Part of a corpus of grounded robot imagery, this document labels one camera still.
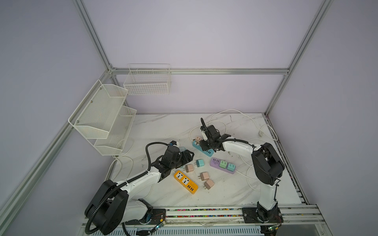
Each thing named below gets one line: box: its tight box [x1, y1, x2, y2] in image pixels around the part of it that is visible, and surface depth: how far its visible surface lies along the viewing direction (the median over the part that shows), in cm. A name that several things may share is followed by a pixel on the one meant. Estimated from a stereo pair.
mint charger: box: [195, 158, 205, 168], surface depth 93 cm
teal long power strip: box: [191, 140, 215, 157], surface depth 98 cm
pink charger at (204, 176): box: [197, 171, 210, 181], surface depth 88 cm
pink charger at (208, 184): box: [203, 178, 215, 190], surface depth 85 cm
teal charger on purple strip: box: [226, 163, 236, 172], surface depth 86 cm
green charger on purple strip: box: [219, 160, 228, 169], surface depth 87 cm
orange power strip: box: [173, 170, 199, 195], surface depth 85 cm
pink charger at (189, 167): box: [185, 163, 194, 173], surface depth 90 cm
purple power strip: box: [210, 157, 237, 175], surface depth 88 cm
